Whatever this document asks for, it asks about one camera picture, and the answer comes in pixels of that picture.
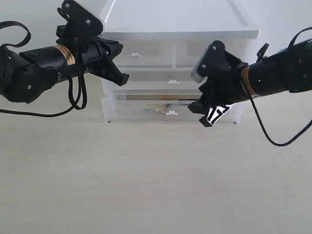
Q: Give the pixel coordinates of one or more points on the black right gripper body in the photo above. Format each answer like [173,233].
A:
[221,89]

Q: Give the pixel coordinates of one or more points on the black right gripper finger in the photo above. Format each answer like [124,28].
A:
[201,105]
[214,114]

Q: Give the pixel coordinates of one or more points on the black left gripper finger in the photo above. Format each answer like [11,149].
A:
[106,69]
[110,48]

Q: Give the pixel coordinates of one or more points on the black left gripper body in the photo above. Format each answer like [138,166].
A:
[93,59]

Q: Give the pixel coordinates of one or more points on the gold keychain with black strap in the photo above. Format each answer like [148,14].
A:
[167,107]

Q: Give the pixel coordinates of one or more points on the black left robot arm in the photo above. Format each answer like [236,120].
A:
[26,75]

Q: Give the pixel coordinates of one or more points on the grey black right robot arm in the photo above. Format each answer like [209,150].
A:
[288,70]

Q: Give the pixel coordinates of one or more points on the clear top left drawer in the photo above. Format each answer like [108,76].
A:
[137,54]

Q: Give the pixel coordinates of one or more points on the white plastic drawer cabinet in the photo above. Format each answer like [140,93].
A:
[177,20]

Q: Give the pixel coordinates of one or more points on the clear top right drawer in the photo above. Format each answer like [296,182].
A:
[188,52]

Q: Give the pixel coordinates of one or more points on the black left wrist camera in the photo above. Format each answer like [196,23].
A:
[81,23]

